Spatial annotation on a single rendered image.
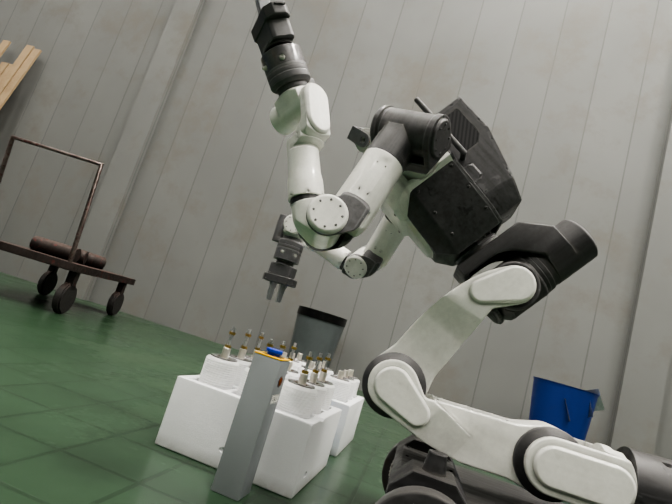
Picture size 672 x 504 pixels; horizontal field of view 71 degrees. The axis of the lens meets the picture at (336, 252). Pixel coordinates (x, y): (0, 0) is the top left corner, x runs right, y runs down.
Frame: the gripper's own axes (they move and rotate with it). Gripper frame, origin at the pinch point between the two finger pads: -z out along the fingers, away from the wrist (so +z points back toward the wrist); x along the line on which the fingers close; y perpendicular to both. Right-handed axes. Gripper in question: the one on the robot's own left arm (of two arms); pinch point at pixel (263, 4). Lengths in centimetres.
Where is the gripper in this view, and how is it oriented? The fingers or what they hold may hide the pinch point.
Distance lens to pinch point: 111.9
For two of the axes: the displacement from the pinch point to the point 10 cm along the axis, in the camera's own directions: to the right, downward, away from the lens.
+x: -4.1, 1.3, 9.0
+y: 8.5, -3.0, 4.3
